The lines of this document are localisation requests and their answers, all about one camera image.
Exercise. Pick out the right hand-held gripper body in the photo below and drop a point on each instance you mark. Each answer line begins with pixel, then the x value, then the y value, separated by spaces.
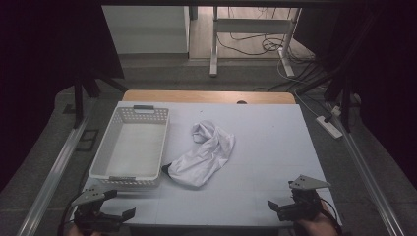
pixel 306 183

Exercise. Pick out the person's right hand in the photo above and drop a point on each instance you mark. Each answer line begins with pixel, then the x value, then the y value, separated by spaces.
pixel 316 227

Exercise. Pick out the black curtain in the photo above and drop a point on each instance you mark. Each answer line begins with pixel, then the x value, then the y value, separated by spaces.
pixel 49 65
pixel 387 65

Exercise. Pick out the white cloth garment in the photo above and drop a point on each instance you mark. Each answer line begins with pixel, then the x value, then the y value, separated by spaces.
pixel 205 154

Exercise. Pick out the black cloth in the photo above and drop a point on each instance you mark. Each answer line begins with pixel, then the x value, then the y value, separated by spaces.
pixel 166 169

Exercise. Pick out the aluminium rail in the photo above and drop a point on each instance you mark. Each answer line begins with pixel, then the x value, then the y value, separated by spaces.
pixel 55 170
pixel 367 177

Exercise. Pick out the black metal stand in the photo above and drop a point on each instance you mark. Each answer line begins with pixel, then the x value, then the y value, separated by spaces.
pixel 78 101
pixel 344 85

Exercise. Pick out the person's left hand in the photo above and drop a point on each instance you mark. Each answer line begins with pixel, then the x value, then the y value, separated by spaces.
pixel 73 232

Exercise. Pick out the white plastic basket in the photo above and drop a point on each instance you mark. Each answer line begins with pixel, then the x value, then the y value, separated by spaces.
pixel 131 147

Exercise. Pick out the white cabinet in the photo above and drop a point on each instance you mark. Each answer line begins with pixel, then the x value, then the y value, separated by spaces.
pixel 146 29

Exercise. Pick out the white power strip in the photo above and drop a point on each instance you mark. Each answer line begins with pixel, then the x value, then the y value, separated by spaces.
pixel 328 127

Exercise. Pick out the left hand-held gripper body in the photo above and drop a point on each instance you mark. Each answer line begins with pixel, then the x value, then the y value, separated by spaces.
pixel 88 196

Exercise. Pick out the white desk frame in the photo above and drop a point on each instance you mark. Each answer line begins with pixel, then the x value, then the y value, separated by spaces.
pixel 252 25

